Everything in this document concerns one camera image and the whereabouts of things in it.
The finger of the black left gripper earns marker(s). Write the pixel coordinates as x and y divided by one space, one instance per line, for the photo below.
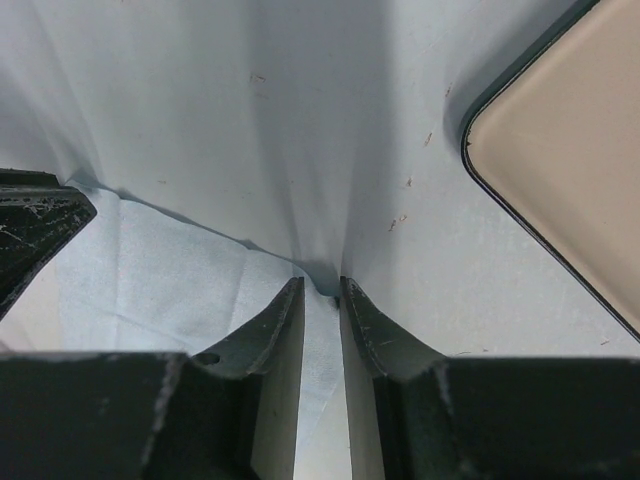
39 216

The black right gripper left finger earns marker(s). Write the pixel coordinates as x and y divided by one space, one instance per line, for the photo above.
228 412

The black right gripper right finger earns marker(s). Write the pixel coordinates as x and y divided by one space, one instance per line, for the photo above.
414 413

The light blue cleaning cloth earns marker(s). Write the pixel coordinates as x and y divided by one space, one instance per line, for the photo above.
136 279

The dark green glasses case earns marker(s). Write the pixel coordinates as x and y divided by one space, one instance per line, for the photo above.
554 140

